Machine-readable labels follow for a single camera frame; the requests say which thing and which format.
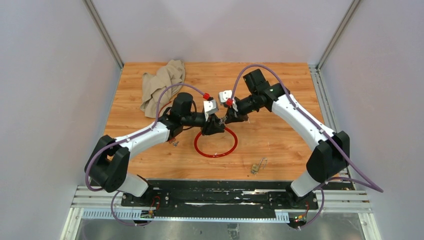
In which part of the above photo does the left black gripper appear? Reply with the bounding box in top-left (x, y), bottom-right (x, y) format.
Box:
top-left (182, 112), bottom-right (225, 137)

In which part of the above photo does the silver key with ring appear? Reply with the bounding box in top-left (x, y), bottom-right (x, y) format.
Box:
top-left (218, 118), bottom-right (225, 126)

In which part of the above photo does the red cable lock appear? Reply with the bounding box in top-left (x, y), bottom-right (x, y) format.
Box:
top-left (193, 127), bottom-right (239, 159)

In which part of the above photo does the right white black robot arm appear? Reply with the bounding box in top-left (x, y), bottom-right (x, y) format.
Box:
top-left (218, 68), bottom-right (350, 209)

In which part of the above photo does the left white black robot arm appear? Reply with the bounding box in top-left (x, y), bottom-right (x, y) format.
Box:
top-left (84, 92), bottom-right (225, 207)

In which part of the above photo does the brass padlock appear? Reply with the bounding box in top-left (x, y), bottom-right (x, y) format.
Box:
top-left (250, 157), bottom-right (268, 175)

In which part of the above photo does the beige cloth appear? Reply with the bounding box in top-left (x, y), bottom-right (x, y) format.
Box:
top-left (140, 60), bottom-right (186, 119)

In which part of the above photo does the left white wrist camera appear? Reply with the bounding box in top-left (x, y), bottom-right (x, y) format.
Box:
top-left (203, 93), bottom-right (219, 118)

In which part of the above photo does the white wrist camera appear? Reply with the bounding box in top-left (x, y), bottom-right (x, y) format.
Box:
top-left (203, 93), bottom-right (219, 118)
top-left (218, 90), bottom-right (238, 112)

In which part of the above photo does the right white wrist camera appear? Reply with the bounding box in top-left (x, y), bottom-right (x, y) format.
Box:
top-left (218, 90), bottom-right (238, 112)

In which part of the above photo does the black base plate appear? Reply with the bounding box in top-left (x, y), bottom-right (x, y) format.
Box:
top-left (88, 178), bottom-right (357, 220)

